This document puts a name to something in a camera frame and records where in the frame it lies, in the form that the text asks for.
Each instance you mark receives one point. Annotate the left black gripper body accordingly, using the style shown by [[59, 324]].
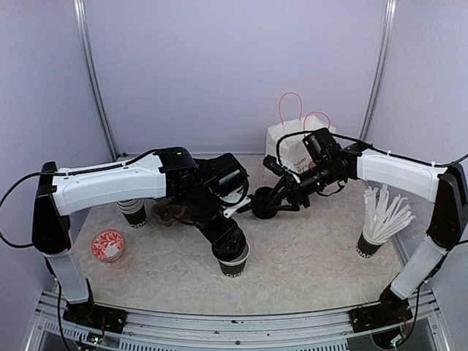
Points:
[[202, 210]]

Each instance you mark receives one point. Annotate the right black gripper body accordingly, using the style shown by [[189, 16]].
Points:
[[325, 175]]

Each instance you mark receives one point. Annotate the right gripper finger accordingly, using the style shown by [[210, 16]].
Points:
[[280, 194], [288, 207]]

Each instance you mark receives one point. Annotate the black paper coffee cup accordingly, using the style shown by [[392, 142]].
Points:
[[235, 268]]

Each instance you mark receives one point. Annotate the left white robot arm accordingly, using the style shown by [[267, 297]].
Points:
[[62, 192]]

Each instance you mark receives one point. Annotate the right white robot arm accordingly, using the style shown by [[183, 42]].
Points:
[[392, 178]]

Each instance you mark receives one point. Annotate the white paper takeout bag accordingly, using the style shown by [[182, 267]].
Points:
[[293, 153]]

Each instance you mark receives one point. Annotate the stack of black cup lids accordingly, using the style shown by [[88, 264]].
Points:
[[260, 203]]

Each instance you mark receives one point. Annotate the brown cardboard cup carrier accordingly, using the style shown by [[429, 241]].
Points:
[[166, 214]]

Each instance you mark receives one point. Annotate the bundle of white wrapped straws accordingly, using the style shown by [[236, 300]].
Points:
[[384, 217]]

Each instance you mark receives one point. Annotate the black cup holding straws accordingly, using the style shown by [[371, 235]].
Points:
[[365, 248]]

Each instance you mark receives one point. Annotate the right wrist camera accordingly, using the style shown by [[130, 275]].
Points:
[[282, 169]]

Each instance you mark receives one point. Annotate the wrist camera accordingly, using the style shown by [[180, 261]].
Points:
[[228, 211], [282, 169]]

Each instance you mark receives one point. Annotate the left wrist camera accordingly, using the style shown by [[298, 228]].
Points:
[[228, 211]]

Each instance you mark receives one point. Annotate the aluminium front frame rail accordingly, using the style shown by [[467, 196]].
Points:
[[148, 330]]

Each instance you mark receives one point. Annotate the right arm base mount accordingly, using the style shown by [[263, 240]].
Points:
[[379, 315]]

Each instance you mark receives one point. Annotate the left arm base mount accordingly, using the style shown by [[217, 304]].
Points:
[[98, 317]]

